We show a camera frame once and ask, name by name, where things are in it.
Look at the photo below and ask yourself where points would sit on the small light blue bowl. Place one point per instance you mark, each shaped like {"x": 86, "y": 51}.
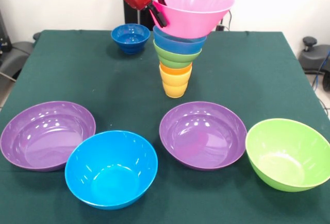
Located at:
{"x": 178, "y": 45}

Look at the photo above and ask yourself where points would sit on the large pink bowl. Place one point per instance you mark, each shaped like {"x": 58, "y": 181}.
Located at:
{"x": 198, "y": 7}

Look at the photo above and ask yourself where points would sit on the small green bowl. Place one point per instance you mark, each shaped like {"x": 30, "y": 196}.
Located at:
{"x": 175, "y": 61}

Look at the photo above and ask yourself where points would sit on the orange cup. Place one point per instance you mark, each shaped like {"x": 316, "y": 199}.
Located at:
{"x": 175, "y": 69}

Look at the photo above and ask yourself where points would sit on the purple bowl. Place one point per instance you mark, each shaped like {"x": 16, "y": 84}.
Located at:
{"x": 201, "y": 136}
{"x": 46, "y": 139}

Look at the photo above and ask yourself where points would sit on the small dark blue bowl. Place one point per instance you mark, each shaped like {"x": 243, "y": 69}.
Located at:
{"x": 130, "y": 41}

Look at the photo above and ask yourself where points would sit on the yellow cup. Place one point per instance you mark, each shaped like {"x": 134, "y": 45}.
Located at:
{"x": 175, "y": 85}

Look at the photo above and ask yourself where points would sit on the black chair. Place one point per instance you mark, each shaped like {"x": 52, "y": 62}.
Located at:
{"x": 13, "y": 54}

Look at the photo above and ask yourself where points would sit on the black knobbed equipment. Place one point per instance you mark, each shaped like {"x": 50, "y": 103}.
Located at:
{"x": 309, "y": 42}

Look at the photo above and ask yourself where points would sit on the large blue bowl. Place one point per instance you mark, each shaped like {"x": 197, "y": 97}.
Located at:
{"x": 111, "y": 172}

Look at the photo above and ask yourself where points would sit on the dark green table cloth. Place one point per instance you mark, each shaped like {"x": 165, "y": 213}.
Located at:
{"x": 206, "y": 198}

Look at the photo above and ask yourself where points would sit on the large green bowl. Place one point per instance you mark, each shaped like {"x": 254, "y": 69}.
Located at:
{"x": 286, "y": 157}

